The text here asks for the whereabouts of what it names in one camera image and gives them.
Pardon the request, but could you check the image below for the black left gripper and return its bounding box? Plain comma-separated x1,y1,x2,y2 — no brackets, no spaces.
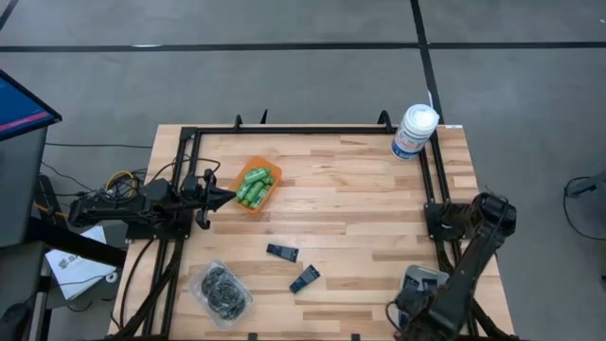
181,168,237,231

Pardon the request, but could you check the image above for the black item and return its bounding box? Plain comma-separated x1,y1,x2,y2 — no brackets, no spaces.
200,266,228,290
215,283,242,312
222,296,248,321
202,279,227,304

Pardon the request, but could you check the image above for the orange plastic bin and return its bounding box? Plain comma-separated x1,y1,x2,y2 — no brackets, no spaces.
226,154,283,217

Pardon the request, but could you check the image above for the grey plastic bin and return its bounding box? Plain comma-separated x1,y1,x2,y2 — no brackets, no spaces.
393,263,454,341

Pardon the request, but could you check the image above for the clear plastic bin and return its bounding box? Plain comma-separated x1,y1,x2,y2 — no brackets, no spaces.
187,258,257,332

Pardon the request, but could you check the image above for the black support beam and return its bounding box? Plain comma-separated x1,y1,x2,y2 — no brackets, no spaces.
26,222,127,267

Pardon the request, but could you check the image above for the white paper booklet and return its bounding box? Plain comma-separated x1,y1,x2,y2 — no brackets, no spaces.
45,225,118,301

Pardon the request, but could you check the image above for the white wipes canister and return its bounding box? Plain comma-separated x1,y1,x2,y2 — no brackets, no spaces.
390,103,441,162

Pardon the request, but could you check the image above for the grey cabinet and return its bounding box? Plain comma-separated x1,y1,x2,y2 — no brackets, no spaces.
0,126,48,248

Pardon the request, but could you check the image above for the computer monitor blue screen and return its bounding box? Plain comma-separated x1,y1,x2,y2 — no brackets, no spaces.
0,69,62,142

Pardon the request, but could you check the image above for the yellow cable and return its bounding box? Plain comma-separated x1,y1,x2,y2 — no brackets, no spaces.
32,169,139,219

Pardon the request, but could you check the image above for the black floor cable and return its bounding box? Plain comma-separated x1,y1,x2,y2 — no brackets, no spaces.
561,175,606,242

